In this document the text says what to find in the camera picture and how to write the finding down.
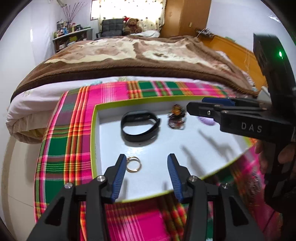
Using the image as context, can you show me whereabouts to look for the purple spiral hair tie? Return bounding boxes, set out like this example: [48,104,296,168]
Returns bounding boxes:
[197,115,218,128]

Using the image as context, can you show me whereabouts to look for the black wristband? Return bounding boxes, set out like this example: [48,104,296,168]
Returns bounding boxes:
[120,110,161,143]

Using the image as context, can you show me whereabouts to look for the small gold ring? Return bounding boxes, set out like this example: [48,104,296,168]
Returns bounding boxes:
[125,156,142,173]

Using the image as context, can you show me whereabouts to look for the person's right hand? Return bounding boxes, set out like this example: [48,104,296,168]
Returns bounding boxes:
[255,140,295,175]

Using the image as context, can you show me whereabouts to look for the wooden headboard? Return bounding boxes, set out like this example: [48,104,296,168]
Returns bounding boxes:
[199,35,267,90]

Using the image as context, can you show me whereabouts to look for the brown fleece blanket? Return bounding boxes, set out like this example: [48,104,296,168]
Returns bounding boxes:
[13,35,258,96]

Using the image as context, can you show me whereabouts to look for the pink plaid cloth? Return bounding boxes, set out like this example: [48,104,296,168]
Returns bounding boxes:
[34,81,282,240]

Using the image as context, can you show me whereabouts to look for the yellow-green shallow tray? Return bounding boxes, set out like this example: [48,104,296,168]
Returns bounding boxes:
[90,96,253,201]

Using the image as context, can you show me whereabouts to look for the wooden wardrobe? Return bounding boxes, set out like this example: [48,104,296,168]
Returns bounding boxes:
[160,0,211,38]

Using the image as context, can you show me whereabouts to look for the white bed sheet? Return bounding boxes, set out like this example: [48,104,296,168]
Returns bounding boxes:
[5,76,209,144]

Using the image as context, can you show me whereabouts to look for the patterned window curtain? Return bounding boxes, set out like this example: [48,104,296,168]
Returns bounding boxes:
[90,0,167,31]

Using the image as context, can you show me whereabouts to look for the brown teddy bear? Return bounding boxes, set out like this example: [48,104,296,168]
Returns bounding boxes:
[122,16,142,36]

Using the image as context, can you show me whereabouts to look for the dark grey armchair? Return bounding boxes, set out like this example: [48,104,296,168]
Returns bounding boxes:
[96,19,123,39]

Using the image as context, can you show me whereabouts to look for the cluttered side desk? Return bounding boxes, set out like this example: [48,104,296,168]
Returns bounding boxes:
[53,28,93,53]

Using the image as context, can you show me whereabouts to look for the purple dried branches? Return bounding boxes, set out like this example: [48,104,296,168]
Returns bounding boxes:
[62,1,86,24]

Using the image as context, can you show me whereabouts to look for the wall air conditioner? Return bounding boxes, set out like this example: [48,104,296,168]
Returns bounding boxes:
[56,0,67,8]

